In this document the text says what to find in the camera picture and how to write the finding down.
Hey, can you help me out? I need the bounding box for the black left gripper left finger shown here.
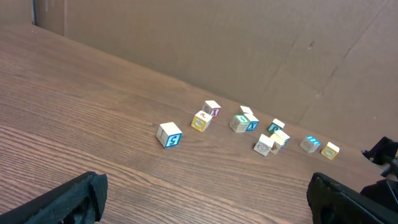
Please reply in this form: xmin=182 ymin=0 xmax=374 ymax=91
xmin=1 ymin=171 xmax=108 ymax=224

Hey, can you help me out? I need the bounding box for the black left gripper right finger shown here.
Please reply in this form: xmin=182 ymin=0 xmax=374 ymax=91
xmin=307 ymin=172 xmax=397 ymax=224

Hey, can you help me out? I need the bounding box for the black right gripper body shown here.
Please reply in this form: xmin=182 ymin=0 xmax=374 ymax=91
xmin=361 ymin=136 xmax=397 ymax=177

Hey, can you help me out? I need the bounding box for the yellow top block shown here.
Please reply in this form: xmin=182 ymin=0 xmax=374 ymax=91
xmin=270 ymin=133 xmax=285 ymax=155

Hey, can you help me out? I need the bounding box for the plain white block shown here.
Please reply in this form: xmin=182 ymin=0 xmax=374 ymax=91
xmin=253 ymin=134 xmax=274 ymax=156

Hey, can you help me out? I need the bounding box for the white block far right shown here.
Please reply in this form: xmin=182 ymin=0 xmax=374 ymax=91
xmin=320 ymin=142 xmax=340 ymax=160

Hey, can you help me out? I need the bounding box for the blue top block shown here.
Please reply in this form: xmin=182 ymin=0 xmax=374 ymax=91
xmin=300 ymin=136 xmax=321 ymax=153

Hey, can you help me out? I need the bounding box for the white block animal top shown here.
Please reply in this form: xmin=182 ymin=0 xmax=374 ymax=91
xmin=274 ymin=129 xmax=290 ymax=147

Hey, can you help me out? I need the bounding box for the white block green side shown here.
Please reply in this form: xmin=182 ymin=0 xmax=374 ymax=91
xmin=268 ymin=118 xmax=285 ymax=133

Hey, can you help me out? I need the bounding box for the cardboard strip background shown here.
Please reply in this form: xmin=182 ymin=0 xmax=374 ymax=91
xmin=35 ymin=0 xmax=397 ymax=148

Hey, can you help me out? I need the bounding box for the white block blue side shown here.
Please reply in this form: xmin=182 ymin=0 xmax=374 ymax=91
xmin=156 ymin=122 xmax=182 ymax=148

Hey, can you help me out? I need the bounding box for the white block blue X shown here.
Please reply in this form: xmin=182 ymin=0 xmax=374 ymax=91
xmin=244 ymin=113 xmax=259 ymax=131

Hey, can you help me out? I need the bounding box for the green number 4 block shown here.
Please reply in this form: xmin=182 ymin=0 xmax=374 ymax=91
xmin=229 ymin=114 xmax=250 ymax=133

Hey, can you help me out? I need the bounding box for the white block top back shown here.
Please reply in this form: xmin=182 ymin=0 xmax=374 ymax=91
xmin=239 ymin=106 xmax=253 ymax=114

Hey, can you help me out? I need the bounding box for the white block yellow side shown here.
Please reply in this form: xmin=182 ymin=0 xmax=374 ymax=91
xmin=191 ymin=111 xmax=212 ymax=133

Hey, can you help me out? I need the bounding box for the white block red side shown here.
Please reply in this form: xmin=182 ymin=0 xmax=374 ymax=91
xmin=201 ymin=100 xmax=221 ymax=117

